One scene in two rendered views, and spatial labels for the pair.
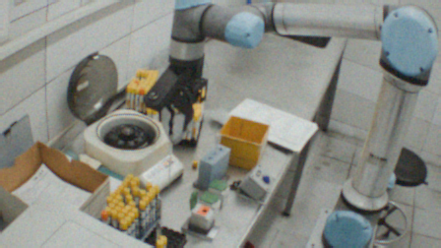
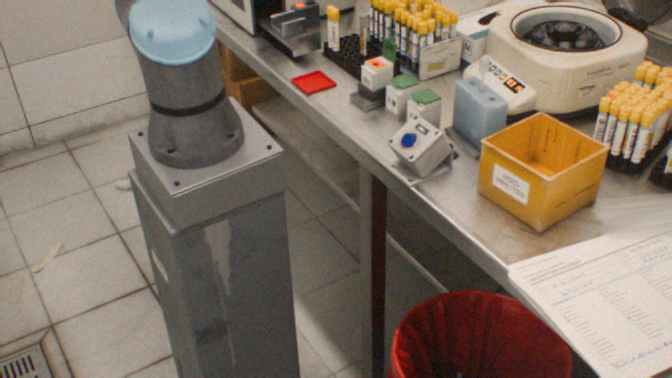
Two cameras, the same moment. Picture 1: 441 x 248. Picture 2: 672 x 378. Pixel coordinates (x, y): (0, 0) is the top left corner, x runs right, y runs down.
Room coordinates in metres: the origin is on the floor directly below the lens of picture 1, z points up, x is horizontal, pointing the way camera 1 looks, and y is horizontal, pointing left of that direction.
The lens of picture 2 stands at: (1.67, -0.97, 1.60)
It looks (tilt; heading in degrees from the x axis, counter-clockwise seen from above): 37 degrees down; 132
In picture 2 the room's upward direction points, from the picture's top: 2 degrees counter-clockwise
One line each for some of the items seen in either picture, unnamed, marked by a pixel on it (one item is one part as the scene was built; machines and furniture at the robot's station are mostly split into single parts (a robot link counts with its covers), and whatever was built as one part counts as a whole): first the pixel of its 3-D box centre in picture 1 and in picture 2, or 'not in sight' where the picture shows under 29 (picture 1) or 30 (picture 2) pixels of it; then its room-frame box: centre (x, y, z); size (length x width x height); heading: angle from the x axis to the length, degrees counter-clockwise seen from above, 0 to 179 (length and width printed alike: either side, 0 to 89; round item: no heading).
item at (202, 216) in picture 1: (202, 218); (377, 78); (0.91, 0.01, 0.92); 0.05 x 0.04 x 0.06; 72
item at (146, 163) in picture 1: (131, 150); (552, 58); (1.15, 0.25, 0.94); 0.30 x 0.24 x 0.12; 63
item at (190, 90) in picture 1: (184, 80); not in sight; (0.96, 0.09, 1.27); 0.09 x 0.08 x 0.12; 153
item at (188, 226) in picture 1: (201, 225); (377, 91); (0.91, 0.01, 0.89); 0.09 x 0.05 x 0.04; 72
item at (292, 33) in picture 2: not in sight; (283, 24); (0.61, 0.08, 0.92); 0.21 x 0.07 x 0.05; 162
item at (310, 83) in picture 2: not in sight; (313, 82); (0.78, -0.02, 0.88); 0.07 x 0.07 x 0.01; 72
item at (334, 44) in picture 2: (157, 238); (360, 38); (0.80, 0.11, 0.93); 0.17 x 0.09 x 0.11; 162
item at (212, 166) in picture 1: (213, 168); (478, 116); (1.14, 0.00, 0.92); 0.10 x 0.07 x 0.10; 154
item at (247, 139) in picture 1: (242, 143); (539, 170); (1.30, -0.08, 0.93); 0.13 x 0.13 x 0.10; 76
